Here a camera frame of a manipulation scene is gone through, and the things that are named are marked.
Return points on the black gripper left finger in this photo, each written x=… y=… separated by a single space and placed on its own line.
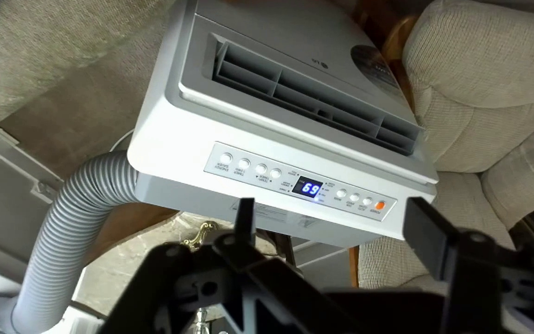
x=244 y=223

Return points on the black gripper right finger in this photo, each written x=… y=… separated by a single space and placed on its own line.
x=430 y=233

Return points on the white portable air conditioner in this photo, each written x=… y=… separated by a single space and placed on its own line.
x=267 y=136

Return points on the light stone end table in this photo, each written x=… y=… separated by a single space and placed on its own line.
x=137 y=266

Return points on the beige armchair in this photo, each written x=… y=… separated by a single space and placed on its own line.
x=482 y=94

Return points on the beige fabric sofa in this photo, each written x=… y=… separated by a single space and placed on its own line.
x=44 y=49

